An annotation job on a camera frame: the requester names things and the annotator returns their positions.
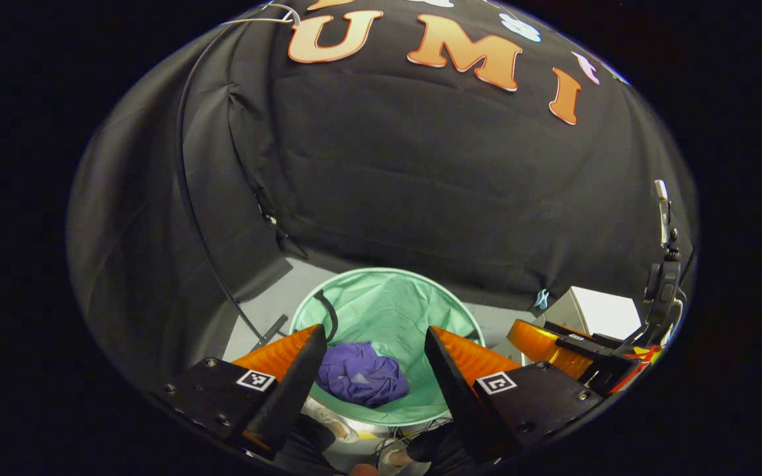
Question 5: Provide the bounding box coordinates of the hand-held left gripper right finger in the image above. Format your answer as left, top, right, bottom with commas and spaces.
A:
424, 324, 605, 465

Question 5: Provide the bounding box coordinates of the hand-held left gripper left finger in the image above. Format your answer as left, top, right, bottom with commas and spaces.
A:
163, 323, 329, 460

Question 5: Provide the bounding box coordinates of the purple corduroy jacket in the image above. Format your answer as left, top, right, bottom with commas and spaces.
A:
317, 341, 410, 408

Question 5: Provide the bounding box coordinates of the white plastic hanger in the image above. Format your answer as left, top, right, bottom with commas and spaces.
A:
219, 2, 302, 28

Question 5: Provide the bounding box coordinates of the white box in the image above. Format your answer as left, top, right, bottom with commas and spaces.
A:
532, 286, 643, 344

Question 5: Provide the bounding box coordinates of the person's left white shoe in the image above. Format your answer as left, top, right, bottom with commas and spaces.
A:
302, 397, 362, 444

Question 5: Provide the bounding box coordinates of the person's white shoe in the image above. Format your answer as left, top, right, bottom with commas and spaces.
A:
302, 397, 362, 444
378, 444, 423, 476

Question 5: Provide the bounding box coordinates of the person's right leg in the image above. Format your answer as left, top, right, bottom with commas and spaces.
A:
406, 423, 484, 476

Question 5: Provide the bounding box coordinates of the person's leg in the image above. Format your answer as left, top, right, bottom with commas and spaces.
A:
274, 415, 349, 476
406, 423, 484, 476

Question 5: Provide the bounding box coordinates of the person's left leg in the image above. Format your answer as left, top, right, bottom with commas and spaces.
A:
274, 415, 349, 476

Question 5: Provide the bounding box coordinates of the person's right white shoe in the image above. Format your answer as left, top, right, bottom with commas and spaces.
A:
378, 444, 423, 476

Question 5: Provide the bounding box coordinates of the black backdrop cloth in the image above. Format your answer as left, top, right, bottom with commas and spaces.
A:
67, 0, 699, 391

